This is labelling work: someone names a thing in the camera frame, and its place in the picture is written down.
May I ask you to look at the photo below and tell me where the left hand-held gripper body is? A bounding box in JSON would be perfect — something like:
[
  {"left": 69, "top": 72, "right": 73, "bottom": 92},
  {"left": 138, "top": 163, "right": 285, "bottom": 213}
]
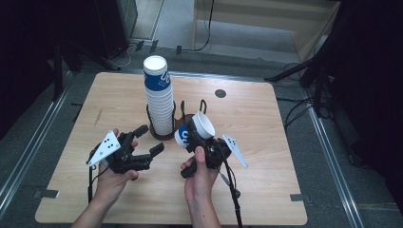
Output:
[{"left": 86, "top": 129, "right": 154, "bottom": 175}]

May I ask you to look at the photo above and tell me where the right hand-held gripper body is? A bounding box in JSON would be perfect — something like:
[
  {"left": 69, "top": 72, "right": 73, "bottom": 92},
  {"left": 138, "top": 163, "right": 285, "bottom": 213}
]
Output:
[{"left": 180, "top": 132, "right": 250, "bottom": 180}]

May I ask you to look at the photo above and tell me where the dark wire cup holder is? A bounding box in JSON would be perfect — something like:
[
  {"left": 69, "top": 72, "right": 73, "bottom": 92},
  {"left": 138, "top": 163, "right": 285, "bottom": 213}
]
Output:
[{"left": 145, "top": 99, "right": 208, "bottom": 142}]

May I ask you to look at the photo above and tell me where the single blue white cup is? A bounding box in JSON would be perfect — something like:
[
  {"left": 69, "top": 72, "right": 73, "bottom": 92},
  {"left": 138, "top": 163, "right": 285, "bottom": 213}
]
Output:
[{"left": 173, "top": 110, "right": 217, "bottom": 150}]

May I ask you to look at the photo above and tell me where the stack of paper cups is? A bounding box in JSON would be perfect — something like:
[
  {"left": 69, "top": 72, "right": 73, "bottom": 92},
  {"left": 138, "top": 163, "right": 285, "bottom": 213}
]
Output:
[{"left": 143, "top": 54, "right": 176, "bottom": 137}]

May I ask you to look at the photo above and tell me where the person's left hand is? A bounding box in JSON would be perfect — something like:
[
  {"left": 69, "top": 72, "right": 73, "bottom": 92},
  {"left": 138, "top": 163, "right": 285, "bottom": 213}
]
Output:
[{"left": 94, "top": 127, "right": 141, "bottom": 204}]

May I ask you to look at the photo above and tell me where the person's right hand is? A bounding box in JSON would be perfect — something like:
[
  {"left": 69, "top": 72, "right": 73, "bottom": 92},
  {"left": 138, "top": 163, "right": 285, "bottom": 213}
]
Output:
[{"left": 180, "top": 145, "right": 221, "bottom": 204}]

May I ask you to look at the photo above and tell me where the black stand leg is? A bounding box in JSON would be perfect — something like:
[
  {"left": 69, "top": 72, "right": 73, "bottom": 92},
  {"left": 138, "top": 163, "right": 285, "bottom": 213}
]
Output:
[{"left": 63, "top": 40, "right": 123, "bottom": 72}]

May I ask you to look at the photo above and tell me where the black upright stand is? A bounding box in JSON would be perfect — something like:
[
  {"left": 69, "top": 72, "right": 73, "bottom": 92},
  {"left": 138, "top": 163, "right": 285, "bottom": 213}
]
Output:
[{"left": 51, "top": 36, "right": 65, "bottom": 102}]

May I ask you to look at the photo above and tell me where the dark cabinet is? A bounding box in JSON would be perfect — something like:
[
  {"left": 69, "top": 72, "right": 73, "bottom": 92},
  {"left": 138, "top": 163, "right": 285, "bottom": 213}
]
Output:
[{"left": 94, "top": 0, "right": 139, "bottom": 60}]

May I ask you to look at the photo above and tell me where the black angled stand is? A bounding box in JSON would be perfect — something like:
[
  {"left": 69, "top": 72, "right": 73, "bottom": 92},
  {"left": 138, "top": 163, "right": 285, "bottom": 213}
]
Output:
[{"left": 263, "top": 36, "right": 337, "bottom": 119}]

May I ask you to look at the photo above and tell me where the light wooden shelf unit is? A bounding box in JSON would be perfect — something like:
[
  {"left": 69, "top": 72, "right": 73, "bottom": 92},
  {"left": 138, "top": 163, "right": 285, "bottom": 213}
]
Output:
[{"left": 191, "top": 0, "right": 342, "bottom": 64}]

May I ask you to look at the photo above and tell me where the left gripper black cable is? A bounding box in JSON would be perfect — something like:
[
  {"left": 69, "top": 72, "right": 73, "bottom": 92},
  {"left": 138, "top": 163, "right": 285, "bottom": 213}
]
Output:
[{"left": 86, "top": 148, "right": 110, "bottom": 204}]

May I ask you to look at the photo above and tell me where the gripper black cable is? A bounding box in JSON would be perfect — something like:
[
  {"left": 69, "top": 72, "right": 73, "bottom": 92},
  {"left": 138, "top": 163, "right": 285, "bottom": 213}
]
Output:
[
  {"left": 86, "top": 148, "right": 110, "bottom": 204},
  {"left": 221, "top": 159, "right": 244, "bottom": 228}
]

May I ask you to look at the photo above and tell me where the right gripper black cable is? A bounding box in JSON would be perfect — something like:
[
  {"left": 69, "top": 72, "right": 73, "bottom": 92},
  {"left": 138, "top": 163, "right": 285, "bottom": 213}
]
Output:
[{"left": 221, "top": 159, "right": 244, "bottom": 228}]

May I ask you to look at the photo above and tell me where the white floor cable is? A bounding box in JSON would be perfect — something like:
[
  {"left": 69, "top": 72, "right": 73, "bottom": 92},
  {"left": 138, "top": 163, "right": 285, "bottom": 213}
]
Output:
[{"left": 117, "top": 43, "right": 138, "bottom": 69}]

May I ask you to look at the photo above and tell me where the bundle of floor cables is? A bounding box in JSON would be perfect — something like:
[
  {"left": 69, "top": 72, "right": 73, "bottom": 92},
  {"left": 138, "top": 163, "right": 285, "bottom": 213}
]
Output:
[{"left": 276, "top": 94, "right": 318, "bottom": 131}]

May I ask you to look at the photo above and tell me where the metal floor rail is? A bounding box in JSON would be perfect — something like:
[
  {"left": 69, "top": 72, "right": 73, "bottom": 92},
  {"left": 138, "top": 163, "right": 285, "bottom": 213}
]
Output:
[
  {"left": 0, "top": 70, "right": 73, "bottom": 220},
  {"left": 302, "top": 89, "right": 366, "bottom": 228}
]

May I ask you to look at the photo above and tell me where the hanging black cable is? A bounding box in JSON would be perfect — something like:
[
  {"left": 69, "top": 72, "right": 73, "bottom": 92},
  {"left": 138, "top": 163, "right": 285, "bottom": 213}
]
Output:
[{"left": 189, "top": 0, "right": 216, "bottom": 53}]

